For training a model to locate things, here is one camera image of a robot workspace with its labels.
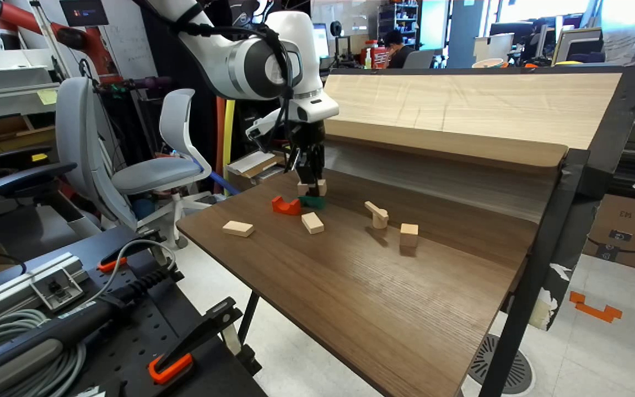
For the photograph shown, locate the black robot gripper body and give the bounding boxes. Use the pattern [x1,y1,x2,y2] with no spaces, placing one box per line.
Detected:
[288,120,329,172]

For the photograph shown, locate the green rectangular block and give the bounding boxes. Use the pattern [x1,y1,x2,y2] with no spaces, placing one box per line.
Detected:
[300,191,329,212]

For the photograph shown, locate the orange notched block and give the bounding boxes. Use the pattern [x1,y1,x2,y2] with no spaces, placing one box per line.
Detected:
[271,191,305,219]

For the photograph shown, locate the T-shaped wood block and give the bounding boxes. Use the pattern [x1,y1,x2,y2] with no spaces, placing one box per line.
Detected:
[361,198,392,231]

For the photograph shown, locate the stacked wooden boards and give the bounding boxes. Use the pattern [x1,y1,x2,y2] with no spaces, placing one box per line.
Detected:
[228,151,292,191]

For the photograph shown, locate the small wood cube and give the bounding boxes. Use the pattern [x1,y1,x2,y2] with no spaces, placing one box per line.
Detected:
[396,220,421,250]

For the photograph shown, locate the white office chair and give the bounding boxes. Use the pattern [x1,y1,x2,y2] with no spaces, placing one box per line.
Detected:
[110,86,215,250]

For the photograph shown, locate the grey high-back office chair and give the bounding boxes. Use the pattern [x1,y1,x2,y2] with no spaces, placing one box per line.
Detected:
[0,75,143,239]

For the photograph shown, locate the black perforated mounting board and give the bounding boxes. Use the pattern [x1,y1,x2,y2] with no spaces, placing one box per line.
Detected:
[60,241,268,397]

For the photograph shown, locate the round floor drain grate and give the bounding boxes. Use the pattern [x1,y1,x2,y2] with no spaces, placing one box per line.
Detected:
[467,333,535,397]

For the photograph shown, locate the cardboard box with black print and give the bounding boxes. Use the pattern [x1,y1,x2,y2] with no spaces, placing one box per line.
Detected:
[579,191,635,274]

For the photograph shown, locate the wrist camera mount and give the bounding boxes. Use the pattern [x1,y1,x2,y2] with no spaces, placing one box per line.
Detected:
[242,108,292,144]

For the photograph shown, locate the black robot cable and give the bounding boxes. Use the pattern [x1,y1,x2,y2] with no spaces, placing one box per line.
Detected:
[177,18,297,151]

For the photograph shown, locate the white cable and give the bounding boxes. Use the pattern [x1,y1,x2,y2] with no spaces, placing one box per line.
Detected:
[93,239,181,305]

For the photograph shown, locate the black clamp orange handle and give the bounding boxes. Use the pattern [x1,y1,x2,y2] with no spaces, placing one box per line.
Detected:
[145,296,261,388]
[95,251,185,296]

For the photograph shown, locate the black metal table frame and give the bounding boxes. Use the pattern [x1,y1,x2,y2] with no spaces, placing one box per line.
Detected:
[235,65,635,397]

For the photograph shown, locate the orange floor marker bracket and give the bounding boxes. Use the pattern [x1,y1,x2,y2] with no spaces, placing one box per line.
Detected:
[566,290,624,325]

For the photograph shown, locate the silver aluminium rail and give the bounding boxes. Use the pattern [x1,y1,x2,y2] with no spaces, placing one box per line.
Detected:
[0,250,89,328]

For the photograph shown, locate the grey cable bundle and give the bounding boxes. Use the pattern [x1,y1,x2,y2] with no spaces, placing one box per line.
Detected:
[0,306,89,397]

